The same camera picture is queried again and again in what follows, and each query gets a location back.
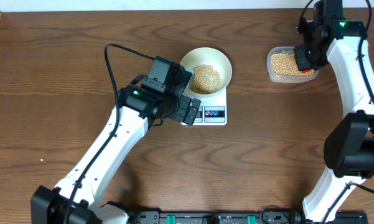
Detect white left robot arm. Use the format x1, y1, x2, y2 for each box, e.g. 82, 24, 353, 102
30, 57, 200, 223

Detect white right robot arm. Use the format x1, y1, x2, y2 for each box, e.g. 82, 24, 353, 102
289, 0, 374, 223

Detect white digital kitchen scale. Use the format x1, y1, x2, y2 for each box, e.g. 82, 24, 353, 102
184, 88, 227, 126

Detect soybeans in bowl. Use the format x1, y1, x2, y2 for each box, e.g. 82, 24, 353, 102
190, 64, 222, 95

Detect beige bowl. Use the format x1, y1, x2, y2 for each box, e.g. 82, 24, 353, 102
180, 47, 233, 93

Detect clear plastic container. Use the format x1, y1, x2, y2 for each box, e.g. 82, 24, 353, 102
267, 47, 319, 83

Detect yellow soybeans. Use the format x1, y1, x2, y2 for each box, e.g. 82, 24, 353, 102
271, 53, 314, 77

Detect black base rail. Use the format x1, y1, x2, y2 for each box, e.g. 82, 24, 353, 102
93, 202, 370, 224

